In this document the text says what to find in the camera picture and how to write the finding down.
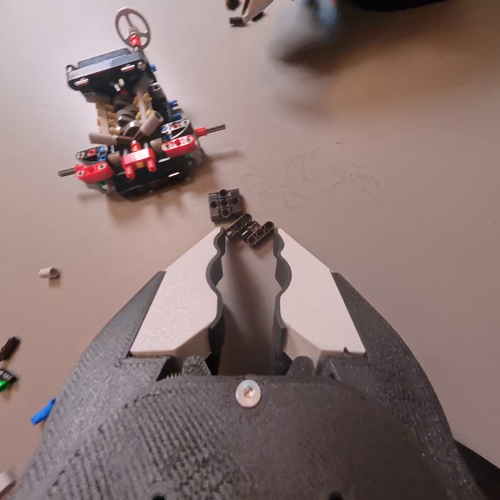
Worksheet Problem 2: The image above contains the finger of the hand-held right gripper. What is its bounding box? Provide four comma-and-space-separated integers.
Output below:
240, 0, 274, 21

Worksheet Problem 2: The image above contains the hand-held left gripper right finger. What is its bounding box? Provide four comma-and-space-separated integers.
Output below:
273, 228, 367, 376

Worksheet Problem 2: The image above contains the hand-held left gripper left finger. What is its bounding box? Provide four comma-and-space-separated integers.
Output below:
130, 228, 227, 376

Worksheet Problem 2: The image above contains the black lego connector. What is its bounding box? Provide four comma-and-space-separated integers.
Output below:
244, 220, 276, 248
225, 214, 255, 240

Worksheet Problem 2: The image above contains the black square lego frame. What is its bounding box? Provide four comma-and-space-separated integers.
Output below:
208, 188, 241, 223

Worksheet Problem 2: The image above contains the blue lego pin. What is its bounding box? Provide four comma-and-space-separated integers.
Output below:
30, 398, 56, 426

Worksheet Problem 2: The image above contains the partly built lego car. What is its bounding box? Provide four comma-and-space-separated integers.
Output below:
58, 7, 226, 200

